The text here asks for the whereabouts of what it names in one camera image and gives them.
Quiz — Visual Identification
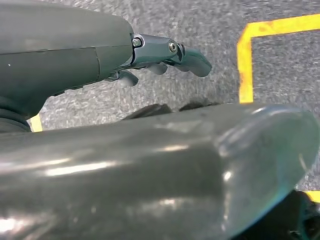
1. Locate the yellow tape square outline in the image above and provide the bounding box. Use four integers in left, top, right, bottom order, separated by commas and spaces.
29, 13, 320, 204

